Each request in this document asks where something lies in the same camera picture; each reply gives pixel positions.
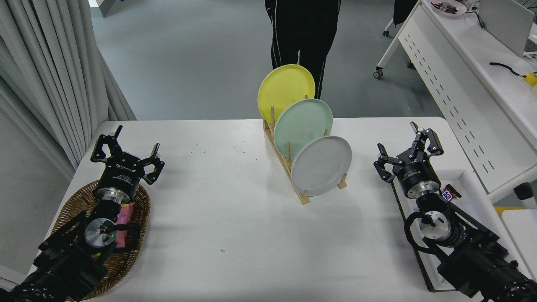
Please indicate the person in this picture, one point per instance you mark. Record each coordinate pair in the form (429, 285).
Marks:
(293, 25)

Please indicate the Snickers chocolate bar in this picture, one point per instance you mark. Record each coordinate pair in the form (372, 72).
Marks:
(450, 193)

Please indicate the brown wicker basket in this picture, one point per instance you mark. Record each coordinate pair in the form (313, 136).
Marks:
(142, 218)

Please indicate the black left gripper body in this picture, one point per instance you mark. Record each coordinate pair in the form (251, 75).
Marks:
(121, 174)

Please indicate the pink snack packet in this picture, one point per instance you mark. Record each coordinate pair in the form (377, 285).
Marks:
(124, 218)

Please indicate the pink plate with snacks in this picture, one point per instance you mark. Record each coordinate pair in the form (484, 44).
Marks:
(448, 8)

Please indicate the white desk with casters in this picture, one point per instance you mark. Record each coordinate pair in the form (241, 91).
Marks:
(461, 75)

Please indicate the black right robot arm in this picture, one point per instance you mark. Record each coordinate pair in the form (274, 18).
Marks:
(478, 260)

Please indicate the wooden plate rack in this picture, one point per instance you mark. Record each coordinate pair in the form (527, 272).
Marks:
(303, 198)

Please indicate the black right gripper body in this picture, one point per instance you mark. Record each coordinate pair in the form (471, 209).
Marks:
(417, 174)

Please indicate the small yellow object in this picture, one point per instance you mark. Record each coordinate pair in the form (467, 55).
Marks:
(531, 79)

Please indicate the grey laptop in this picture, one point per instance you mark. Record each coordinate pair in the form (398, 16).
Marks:
(505, 23)

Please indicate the yellow plate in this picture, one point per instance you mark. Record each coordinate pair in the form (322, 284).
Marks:
(283, 88)

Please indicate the grey curtain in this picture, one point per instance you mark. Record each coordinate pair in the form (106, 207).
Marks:
(42, 75)

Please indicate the white rectangular tray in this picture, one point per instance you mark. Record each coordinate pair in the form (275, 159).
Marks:
(470, 197)

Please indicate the mint green plate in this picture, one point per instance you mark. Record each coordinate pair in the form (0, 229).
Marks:
(300, 126)

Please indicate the grey plate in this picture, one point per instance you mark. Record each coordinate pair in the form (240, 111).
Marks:
(321, 165)

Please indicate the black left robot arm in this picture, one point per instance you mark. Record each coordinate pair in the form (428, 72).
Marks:
(67, 260)

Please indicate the black cylinder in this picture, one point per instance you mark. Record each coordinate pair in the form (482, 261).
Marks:
(525, 193)

